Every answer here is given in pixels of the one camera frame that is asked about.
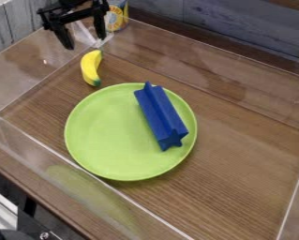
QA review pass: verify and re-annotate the green round plate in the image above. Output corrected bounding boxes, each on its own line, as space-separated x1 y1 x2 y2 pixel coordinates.
64 82 198 181

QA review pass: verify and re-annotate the yellow toy banana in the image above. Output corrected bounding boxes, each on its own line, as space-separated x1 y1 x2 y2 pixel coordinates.
80 50 103 86

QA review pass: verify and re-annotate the black metal bracket with bolt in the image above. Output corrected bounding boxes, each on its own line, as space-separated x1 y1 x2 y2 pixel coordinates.
16 209 66 240

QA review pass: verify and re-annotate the blue star-shaped block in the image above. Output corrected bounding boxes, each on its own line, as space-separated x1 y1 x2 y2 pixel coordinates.
134 82 190 151

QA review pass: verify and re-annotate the yellow labelled tin can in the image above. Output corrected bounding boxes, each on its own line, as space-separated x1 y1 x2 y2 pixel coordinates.
106 0 130 32

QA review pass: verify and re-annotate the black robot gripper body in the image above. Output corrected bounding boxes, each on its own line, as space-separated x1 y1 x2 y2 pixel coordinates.
36 0 110 30

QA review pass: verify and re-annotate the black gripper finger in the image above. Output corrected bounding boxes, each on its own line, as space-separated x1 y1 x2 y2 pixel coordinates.
94 13 107 40
52 22 74 50

